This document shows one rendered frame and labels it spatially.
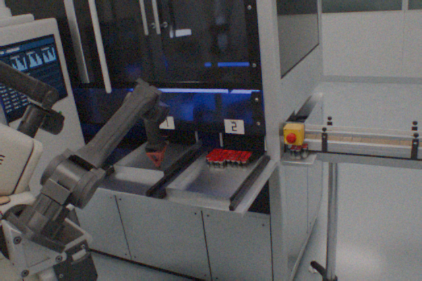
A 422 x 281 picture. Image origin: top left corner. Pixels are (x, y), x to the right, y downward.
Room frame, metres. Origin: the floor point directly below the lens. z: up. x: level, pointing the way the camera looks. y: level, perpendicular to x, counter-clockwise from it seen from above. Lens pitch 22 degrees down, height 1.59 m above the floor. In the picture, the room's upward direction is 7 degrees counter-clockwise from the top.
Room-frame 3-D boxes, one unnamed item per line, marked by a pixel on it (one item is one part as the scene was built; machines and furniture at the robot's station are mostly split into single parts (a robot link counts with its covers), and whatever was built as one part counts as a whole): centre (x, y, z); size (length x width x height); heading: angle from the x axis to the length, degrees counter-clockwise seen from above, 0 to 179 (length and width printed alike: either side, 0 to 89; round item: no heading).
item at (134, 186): (1.44, 0.14, 0.87); 0.70 x 0.48 x 0.02; 62
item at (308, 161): (1.44, -0.36, 0.87); 0.14 x 0.13 x 0.02; 152
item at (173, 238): (2.34, 0.42, 0.44); 2.06 x 1.00 x 0.88; 62
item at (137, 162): (1.58, 0.25, 0.90); 0.34 x 0.26 x 0.04; 152
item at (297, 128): (1.41, -0.32, 0.99); 0.08 x 0.07 x 0.07; 152
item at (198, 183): (1.33, 0.01, 0.90); 0.34 x 0.26 x 0.04; 152
